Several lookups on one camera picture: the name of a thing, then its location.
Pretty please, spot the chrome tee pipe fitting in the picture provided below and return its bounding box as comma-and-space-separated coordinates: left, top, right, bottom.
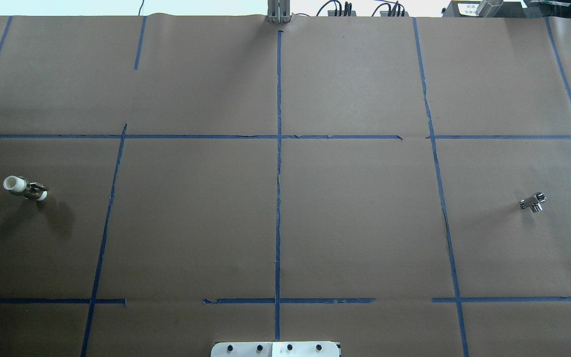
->
519, 192, 546, 213

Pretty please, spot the white PPR brass valve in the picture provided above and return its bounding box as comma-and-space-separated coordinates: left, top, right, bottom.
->
2, 176, 49, 201

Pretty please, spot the steel cylinder weight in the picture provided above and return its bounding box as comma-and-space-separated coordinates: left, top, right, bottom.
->
475, 0, 504, 18

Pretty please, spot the aluminium frame post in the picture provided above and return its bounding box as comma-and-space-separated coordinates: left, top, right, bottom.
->
266, 0, 292, 23

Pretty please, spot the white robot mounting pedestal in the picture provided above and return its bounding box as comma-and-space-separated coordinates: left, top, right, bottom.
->
210, 341, 342, 357

